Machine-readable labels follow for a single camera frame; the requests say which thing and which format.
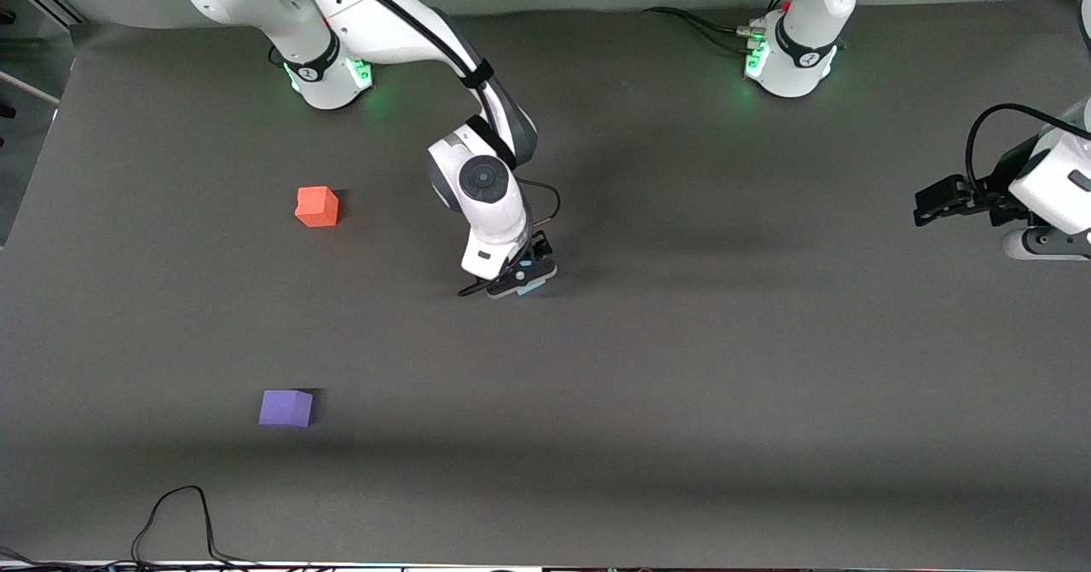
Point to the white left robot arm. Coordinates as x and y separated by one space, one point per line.
801 52

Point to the light blue foam block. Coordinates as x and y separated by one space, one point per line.
530 289

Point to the orange foam block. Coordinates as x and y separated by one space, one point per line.
317 207

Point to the purple foam block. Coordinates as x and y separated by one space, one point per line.
285 408

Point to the dark grey table mat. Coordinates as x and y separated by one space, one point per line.
597 384

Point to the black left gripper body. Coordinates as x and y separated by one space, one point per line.
999 187

